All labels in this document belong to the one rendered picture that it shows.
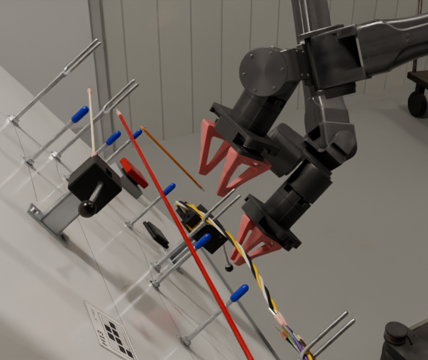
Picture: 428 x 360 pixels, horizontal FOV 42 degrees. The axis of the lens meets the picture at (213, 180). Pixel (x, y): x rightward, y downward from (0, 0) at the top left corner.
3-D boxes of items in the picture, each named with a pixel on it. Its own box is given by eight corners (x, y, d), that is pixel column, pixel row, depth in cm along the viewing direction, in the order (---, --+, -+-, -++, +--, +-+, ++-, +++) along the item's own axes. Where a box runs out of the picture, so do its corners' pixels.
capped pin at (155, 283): (147, 280, 63) (203, 228, 63) (152, 282, 65) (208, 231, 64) (154, 290, 63) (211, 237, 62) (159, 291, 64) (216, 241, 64)
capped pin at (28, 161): (30, 162, 60) (89, 107, 60) (34, 170, 59) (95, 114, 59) (20, 155, 59) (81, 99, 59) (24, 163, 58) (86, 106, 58)
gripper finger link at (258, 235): (231, 268, 88) (271, 224, 87) (209, 238, 93) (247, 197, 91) (254, 278, 93) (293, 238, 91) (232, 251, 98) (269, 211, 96)
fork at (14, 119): (6, 113, 68) (92, 33, 67) (17, 123, 69) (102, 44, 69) (7, 118, 66) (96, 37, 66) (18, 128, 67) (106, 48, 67)
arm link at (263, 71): (358, 91, 73) (344, 25, 72) (351, 93, 62) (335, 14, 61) (269, 112, 77) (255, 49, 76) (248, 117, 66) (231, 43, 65)
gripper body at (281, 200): (274, 239, 85) (308, 203, 84) (240, 200, 92) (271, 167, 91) (295, 252, 90) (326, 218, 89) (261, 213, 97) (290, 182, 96)
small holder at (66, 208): (16, 234, 42) (88, 168, 42) (31, 201, 50) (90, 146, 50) (62, 274, 43) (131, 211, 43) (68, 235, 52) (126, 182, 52)
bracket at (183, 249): (182, 274, 83) (207, 251, 83) (173, 268, 81) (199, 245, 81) (168, 254, 86) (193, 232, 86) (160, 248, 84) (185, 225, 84)
